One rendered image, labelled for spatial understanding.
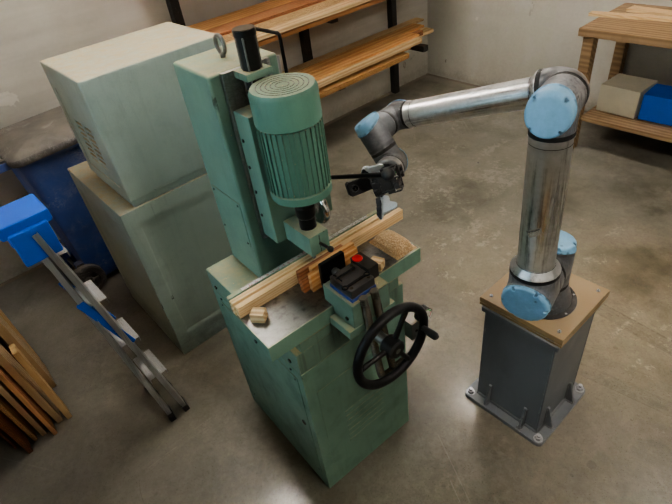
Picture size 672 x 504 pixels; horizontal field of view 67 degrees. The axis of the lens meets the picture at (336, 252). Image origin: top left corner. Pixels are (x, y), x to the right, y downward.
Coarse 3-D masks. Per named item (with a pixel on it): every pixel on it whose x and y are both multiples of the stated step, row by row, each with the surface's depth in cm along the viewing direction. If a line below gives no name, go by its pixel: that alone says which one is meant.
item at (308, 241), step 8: (288, 224) 154; (296, 224) 153; (320, 224) 152; (288, 232) 156; (296, 232) 152; (304, 232) 150; (312, 232) 149; (320, 232) 149; (296, 240) 154; (304, 240) 150; (312, 240) 148; (320, 240) 150; (328, 240) 152; (304, 248) 153; (312, 248) 149; (320, 248) 152; (312, 256) 151
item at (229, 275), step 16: (208, 272) 184; (224, 272) 182; (240, 272) 181; (224, 288) 177; (400, 288) 168; (336, 336) 156; (288, 352) 152; (304, 352) 150; (320, 352) 155; (304, 368) 153
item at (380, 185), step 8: (384, 168) 149; (392, 168) 144; (400, 168) 153; (400, 176) 149; (376, 184) 147; (384, 184) 147; (392, 184) 147; (400, 184) 147; (376, 192) 147; (384, 192) 147; (392, 192) 147
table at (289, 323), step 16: (368, 240) 171; (368, 256) 164; (384, 256) 163; (416, 256) 165; (384, 272) 158; (400, 272) 164; (320, 288) 155; (272, 304) 152; (288, 304) 151; (304, 304) 150; (320, 304) 150; (240, 320) 148; (272, 320) 147; (288, 320) 146; (304, 320) 145; (320, 320) 148; (336, 320) 148; (256, 336) 143; (272, 336) 142; (288, 336) 142; (304, 336) 146; (352, 336) 145; (272, 352) 140
